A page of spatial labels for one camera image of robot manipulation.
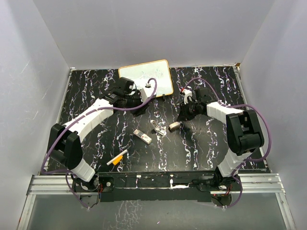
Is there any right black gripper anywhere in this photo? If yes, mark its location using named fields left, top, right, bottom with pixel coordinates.
left=177, top=101, right=200, bottom=122

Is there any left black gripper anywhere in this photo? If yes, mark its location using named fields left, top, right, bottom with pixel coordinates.
left=124, top=90, right=149, bottom=116

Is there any white staple box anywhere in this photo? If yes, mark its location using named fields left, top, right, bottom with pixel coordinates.
left=133, top=129, right=152, bottom=145

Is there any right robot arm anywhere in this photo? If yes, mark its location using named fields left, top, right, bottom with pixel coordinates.
left=177, top=88, right=264, bottom=190

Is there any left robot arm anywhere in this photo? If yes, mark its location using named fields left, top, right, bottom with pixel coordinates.
left=46, top=77, right=156, bottom=191

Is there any white marker pen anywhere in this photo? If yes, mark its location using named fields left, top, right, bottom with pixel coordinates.
left=106, top=149, right=128, bottom=166

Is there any orange framed whiteboard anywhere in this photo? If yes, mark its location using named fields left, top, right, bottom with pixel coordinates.
left=118, top=59, right=174, bottom=97

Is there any orange marker cap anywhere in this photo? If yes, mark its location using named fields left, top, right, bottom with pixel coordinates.
left=112, top=155, right=123, bottom=165

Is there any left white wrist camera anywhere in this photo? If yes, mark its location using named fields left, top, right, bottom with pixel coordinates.
left=140, top=83, right=156, bottom=102

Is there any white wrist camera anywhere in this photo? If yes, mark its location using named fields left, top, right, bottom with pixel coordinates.
left=181, top=89, right=192, bottom=104
left=140, top=83, right=156, bottom=102

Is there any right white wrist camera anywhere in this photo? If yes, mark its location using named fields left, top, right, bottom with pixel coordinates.
left=181, top=89, right=192, bottom=104

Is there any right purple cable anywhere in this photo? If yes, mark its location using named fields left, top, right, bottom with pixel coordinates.
left=181, top=77, right=273, bottom=208

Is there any purple cable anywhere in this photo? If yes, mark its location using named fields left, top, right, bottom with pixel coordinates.
left=181, top=77, right=273, bottom=208
left=40, top=78, right=158, bottom=209

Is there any black front mounting rail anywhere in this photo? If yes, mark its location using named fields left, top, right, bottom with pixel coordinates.
left=72, top=171, right=241, bottom=202

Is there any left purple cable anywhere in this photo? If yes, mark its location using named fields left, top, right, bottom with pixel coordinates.
left=40, top=78, right=158, bottom=209

